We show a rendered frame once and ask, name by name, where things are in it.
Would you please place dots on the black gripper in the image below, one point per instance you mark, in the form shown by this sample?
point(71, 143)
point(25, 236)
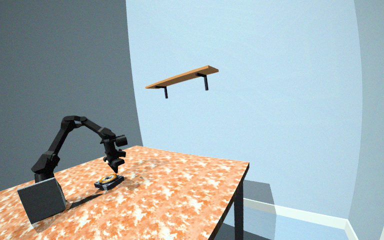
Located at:
point(112, 159)

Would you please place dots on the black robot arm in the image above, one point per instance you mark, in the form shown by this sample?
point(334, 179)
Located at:
point(44, 167)

